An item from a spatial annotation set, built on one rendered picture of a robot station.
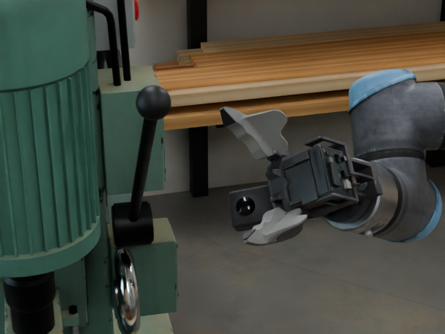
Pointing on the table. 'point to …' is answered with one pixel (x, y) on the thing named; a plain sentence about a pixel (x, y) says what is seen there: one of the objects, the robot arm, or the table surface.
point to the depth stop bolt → (71, 319)
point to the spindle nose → (31, 303)
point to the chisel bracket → (54, 317)
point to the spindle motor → (46, 138)
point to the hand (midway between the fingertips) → (226, 175)
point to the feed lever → (160, 101)
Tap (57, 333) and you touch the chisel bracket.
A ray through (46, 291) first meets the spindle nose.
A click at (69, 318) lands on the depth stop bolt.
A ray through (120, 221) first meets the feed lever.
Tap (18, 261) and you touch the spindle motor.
